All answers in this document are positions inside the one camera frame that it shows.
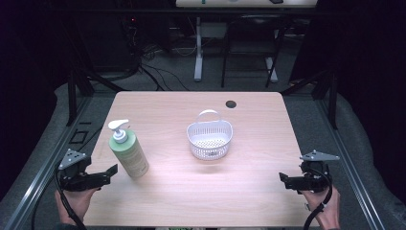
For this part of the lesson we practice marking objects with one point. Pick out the aluminium rail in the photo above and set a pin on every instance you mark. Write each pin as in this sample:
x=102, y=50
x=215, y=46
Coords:
x=44, y=172
x=351, y=172

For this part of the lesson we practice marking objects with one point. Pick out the white desk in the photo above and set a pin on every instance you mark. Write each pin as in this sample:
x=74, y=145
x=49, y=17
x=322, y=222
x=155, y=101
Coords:
x=245, y=3

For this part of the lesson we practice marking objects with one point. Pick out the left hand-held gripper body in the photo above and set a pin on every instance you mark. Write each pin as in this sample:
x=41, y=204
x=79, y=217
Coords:
x=75, y=174

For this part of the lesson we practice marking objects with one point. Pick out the black metal frame stand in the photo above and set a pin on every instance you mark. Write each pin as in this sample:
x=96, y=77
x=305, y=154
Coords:
x=332, y=96
x=72, y=96

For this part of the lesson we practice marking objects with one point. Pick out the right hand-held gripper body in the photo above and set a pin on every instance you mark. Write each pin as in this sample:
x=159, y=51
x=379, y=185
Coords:
x=316, y=174

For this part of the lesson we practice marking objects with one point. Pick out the black chair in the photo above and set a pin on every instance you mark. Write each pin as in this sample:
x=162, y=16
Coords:
x=252, y=28

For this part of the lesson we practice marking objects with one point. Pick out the green pump bottle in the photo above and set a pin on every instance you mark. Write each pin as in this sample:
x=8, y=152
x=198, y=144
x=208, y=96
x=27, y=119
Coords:
x=129, y=153

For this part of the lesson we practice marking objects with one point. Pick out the person's left hand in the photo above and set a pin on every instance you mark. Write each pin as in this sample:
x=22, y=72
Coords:
x=76, y=204

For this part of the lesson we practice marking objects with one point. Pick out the white plastic basket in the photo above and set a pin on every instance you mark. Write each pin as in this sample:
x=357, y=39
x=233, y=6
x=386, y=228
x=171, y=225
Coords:
x=209, y=137

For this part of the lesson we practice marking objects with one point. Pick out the black table grommet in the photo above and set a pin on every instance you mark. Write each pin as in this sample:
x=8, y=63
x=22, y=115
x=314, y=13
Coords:
x=230, y=104

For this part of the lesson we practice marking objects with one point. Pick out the person's right hand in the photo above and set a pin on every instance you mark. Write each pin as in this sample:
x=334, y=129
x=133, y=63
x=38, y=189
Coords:
x=325, y=211

